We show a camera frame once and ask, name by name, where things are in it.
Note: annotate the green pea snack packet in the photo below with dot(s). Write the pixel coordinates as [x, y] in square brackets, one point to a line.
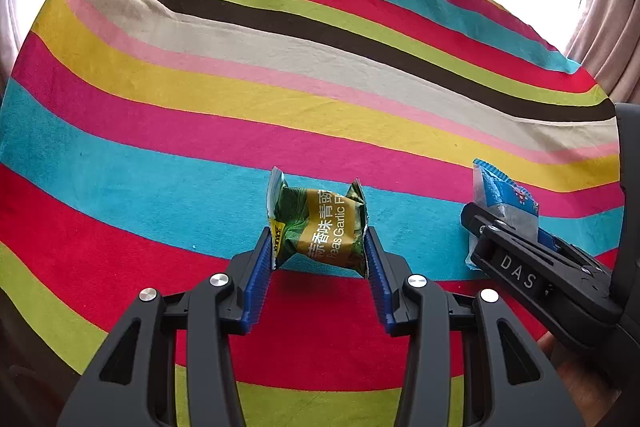
[320, 227]

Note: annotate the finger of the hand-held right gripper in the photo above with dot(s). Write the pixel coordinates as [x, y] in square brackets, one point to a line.
[550, 241]
[520, 267]

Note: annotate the blue packet with dark filling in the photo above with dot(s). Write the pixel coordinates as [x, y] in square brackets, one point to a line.
[500, 192]

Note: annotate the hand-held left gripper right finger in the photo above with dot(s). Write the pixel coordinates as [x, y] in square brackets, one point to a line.
[380, 287]

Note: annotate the multicolour striped cloth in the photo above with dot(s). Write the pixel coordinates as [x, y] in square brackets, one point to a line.
[200, 132]

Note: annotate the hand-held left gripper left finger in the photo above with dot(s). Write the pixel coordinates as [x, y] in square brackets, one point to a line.
[257, 277]

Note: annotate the pink curtain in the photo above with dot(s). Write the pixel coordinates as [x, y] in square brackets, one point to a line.
[610, 32]

